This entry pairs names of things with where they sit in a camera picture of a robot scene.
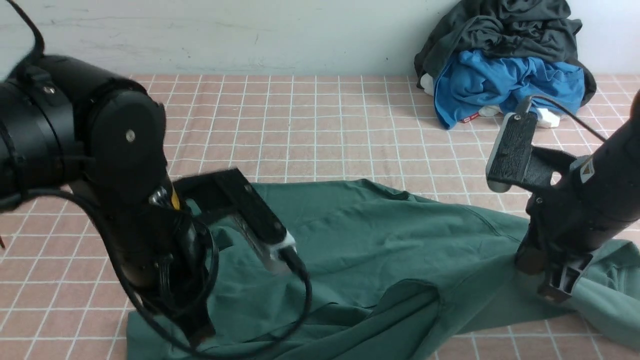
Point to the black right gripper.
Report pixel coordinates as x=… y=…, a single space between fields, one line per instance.
x=557 y=245

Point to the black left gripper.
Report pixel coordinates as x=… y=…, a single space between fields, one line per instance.
x=170 y=264

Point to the green long-sleeved shirt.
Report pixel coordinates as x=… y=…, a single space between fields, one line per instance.
x=394 y=275

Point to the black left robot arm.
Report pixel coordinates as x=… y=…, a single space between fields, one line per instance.
x=75 y=131

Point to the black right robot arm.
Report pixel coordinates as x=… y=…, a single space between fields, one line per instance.
x=596 y=198

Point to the blue shirt in pile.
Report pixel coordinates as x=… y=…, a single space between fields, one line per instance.
x=470 y=81

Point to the pink checkered table cloth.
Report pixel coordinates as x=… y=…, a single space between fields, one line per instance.
x=59 y=297

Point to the dark grey garment in pile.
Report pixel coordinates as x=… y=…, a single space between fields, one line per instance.
x=506 y=29

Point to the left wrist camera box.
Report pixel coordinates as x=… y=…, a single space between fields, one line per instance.
x=227 y=193

